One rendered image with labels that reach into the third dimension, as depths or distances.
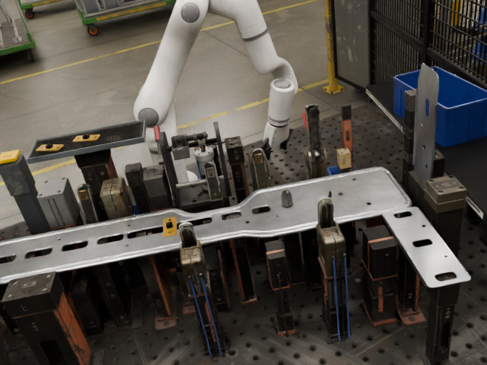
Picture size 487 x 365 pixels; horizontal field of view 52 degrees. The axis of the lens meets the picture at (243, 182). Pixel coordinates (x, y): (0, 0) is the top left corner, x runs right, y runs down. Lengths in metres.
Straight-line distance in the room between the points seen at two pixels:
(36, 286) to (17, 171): 0.51
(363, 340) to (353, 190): 0.42
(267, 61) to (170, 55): 0.32
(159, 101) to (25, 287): 0.75
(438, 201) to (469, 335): 0.37
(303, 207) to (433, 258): 0.38
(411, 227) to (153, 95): 0.94
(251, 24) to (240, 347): 0.99
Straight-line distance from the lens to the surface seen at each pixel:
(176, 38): 1.69
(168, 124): 1.89
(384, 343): 1.46
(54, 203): 1.56
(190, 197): 1.60
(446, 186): 1.39
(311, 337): 1.47
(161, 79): 1.74
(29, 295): 1.35
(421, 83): 1.41
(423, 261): 1.24
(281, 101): 1.77
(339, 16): 4.31
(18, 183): 1.77
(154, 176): 1.54
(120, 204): 1.53
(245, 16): 1.66
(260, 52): 1.70
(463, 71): 1.83
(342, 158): 1.53
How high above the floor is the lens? 1.83
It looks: 32 degrees down
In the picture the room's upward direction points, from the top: 10 degrees counter-clockwise
